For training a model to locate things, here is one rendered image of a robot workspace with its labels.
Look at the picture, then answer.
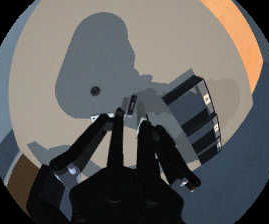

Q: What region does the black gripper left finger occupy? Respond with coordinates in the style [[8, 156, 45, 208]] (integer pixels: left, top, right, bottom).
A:
[[49, 97, 128, 203]]

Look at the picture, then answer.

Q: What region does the cream and grey domino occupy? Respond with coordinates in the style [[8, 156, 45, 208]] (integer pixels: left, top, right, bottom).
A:
[[91, 112, 114, 122]]

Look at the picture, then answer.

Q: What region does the dark three-compartment bin rack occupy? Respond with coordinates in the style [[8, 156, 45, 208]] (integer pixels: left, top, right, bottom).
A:
[[162, 75, 222, 165]]

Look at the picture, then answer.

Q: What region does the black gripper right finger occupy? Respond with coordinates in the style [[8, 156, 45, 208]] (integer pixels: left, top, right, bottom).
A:
[[136, 101, 201, 205]]

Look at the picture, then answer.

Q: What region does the black battery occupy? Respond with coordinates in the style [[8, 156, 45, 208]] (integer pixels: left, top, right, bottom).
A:
[[127, 94, 137, 117]]

